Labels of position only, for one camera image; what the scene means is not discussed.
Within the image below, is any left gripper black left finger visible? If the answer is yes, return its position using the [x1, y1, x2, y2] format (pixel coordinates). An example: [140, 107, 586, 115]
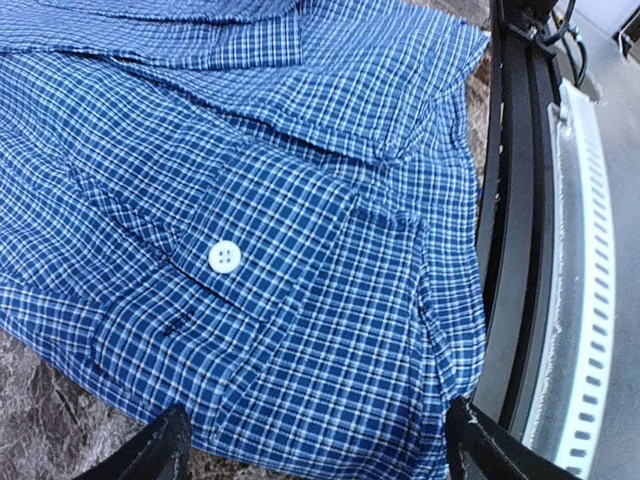
[76, 404, 192, 480]

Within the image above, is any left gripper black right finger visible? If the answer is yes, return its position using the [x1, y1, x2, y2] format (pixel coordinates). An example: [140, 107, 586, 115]
[445, 397, 577, 479]

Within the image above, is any blue checked long sleeve shirt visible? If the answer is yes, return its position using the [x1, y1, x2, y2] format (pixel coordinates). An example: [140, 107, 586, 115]
[1, 1, 488, 479]

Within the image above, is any white slotted cable duct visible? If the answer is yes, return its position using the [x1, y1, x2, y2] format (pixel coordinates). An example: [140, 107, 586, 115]
[522, 80, 616, 479]

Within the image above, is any black front rail frame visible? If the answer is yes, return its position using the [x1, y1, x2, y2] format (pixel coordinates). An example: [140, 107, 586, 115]
[474, 1, 560, 439]

